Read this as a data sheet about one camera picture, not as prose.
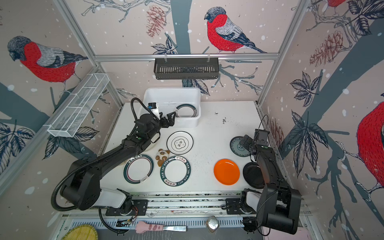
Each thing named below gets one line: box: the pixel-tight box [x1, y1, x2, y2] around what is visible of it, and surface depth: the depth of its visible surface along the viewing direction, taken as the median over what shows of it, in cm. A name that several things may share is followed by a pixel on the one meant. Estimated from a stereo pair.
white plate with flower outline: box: [166, 131, 194, 155], surface depth 100 cm
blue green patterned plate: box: [229, 136, 251, 157], surface depth 97 cm
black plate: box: [242, 162, 266, 189], surface depth 87 cm
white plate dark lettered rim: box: [160, 155, 192, 187], surface depth 87 cm
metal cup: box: [205, 215, 220, 233], surface depth 61 cm
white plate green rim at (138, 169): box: [122, 153, 155, 185], surface depth 86 cm
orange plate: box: [213, 158, 240, 186], surface depth 87 cm
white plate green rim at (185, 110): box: [175, 103, 197, 118], surface depth 120 cm
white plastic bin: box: [138, 87, 202, 128], surface depth 116 cm
